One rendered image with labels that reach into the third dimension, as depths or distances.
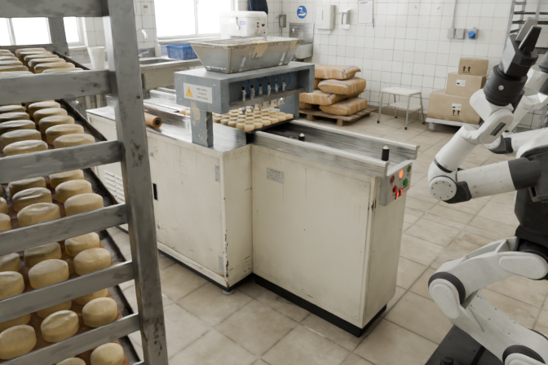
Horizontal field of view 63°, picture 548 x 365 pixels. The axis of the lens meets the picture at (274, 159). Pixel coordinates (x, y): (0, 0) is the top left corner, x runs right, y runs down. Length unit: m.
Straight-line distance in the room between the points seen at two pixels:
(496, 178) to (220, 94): 1.18
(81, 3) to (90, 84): 0.09
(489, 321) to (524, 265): 0.31
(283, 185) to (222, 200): 0.31
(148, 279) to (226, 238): 1.63
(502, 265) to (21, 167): 1.52
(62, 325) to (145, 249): 0.18
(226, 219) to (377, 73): 4.64
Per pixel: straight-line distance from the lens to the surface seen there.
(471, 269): 1.84
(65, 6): 0.57
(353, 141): 2.20
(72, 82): 0.58
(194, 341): 2.28
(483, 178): 1.42
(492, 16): 5.97
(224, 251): 2.32
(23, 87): 0.57
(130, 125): 0.57
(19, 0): 0.57
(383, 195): 1.90
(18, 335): 0.76
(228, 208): 2.22
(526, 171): 1.41
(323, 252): 2.13
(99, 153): 0.60
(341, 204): 1.97
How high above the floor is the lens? 1.50
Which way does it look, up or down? 20 degrees down
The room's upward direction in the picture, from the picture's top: straight up
